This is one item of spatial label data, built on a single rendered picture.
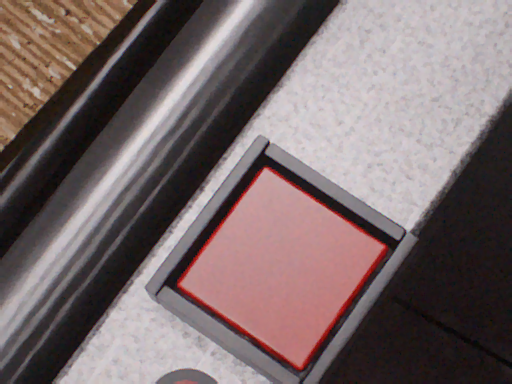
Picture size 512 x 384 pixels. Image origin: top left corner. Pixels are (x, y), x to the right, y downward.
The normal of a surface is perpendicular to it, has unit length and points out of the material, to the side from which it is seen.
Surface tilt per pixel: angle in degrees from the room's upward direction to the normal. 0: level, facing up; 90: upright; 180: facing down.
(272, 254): 0
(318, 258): 0
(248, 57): 41
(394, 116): 0
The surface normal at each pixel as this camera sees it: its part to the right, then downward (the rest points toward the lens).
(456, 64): -0.01, -0.26
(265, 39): 0.53, 0.15
